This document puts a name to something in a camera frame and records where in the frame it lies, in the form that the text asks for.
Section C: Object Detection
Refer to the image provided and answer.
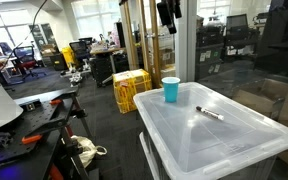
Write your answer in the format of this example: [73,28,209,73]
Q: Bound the black and white marker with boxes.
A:
[195,105,225,122]

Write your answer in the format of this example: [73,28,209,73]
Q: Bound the blue plastic cup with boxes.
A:
[161,76,182,104]

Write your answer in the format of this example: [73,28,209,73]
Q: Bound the plain cardboard box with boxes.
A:
[158,48,177,79]

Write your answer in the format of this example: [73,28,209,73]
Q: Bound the black shelf cabinet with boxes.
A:
[196,26,225,81]

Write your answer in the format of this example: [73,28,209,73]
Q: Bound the black tall tower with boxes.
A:
[114,21,127,48]

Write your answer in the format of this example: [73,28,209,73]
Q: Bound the black mesh chair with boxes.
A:
[224,13,250,38]

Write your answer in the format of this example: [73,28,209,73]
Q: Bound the wooden desk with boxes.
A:
[89,46,128,84]

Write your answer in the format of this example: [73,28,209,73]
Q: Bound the black rolling case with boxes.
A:
[90,56,115,88]

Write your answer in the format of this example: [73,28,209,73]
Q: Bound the yellow bin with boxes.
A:
[61,46,78,70]

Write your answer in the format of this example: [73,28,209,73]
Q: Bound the white grey floor device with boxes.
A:
[68,71,84,88]

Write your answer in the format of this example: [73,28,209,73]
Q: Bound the black drawer cabinet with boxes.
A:
[48,52,68,71]

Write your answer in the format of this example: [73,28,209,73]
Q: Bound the large clear plastic storage bin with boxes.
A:
[132,81,288,180]

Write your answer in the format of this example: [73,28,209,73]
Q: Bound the large open cardboard box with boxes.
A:
[232,78,288,134]

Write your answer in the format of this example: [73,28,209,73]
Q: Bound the black and red office chair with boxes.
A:
[12,44,47,81]

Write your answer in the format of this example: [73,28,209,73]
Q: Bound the white cloth bag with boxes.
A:
[71,134,108,169]

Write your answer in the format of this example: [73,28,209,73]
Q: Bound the blue office chair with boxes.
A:
[0,41,14,57]

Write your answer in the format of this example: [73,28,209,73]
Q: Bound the black perforated workbench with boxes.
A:
[0,87,100,180]

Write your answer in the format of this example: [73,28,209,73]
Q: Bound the wooden door frame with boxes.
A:
[118,0,163,89]

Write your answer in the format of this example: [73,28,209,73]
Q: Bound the yellow strapped cardboard box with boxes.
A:
[112,68,153,115]

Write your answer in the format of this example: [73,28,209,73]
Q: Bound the thin black hanging cable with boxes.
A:
[0,0,49,73]

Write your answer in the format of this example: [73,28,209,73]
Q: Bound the orange handled bar clamp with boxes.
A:
[48,164,65,180]
[48,89,80,107]
[21,121,73,146]

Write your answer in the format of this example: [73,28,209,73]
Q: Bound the black bracket with label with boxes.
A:
[18,98,42,113]

